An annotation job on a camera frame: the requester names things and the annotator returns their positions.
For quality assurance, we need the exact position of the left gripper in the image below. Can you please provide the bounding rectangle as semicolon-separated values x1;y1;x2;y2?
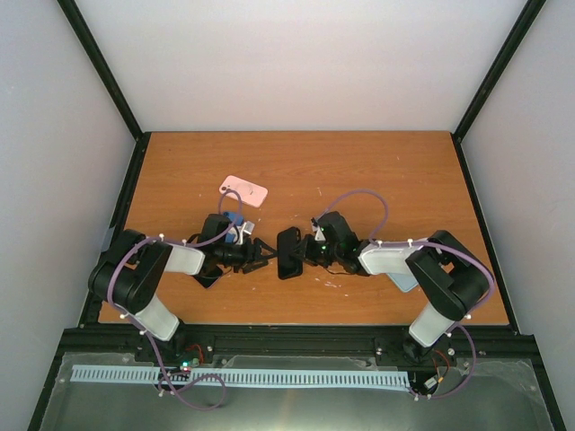
216;237;279;274

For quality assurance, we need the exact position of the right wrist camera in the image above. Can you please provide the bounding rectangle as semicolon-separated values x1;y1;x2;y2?
311;217;323;232

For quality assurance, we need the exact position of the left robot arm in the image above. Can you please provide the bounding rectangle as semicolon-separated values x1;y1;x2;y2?
88;213;278;362

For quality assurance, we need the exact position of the right black frame post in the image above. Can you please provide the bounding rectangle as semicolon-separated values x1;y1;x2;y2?
452;0;547;138

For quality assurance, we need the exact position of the dark red-edged phone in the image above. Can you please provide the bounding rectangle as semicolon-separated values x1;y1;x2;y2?
193;266;224;289

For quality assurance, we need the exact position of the light blue cable duct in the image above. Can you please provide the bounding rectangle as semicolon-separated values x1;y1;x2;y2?
69;365;410;391

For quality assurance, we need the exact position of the black phone case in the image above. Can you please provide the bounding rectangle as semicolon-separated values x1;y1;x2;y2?
277;226;303;280

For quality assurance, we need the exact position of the pink phone case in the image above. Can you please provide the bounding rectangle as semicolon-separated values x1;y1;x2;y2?
218;175;269;208

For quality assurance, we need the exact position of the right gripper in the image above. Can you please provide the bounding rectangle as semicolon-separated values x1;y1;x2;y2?
289;234;341;269

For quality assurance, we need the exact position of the black frame post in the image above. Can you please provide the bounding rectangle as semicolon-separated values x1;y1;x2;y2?
452;0;547;138
56;0;146;136

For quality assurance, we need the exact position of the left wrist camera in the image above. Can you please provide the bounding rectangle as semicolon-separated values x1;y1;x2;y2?
226;221;255;245

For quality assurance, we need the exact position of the blue phone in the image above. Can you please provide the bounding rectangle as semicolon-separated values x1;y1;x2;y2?
223;211;244;235

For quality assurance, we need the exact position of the light blue phone case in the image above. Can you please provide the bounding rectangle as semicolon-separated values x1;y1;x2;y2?
387;273;419;293

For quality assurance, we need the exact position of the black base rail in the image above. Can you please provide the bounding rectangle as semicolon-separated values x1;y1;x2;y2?
62;323;538;374

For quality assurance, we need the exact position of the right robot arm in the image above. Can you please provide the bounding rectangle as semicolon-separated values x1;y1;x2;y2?
277;211;495;351

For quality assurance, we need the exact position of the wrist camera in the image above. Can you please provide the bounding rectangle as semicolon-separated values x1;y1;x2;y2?
311;217;323;232
226;221;255;245

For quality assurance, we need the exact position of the left black frame post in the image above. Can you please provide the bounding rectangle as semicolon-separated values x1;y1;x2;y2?
56;0;146;136

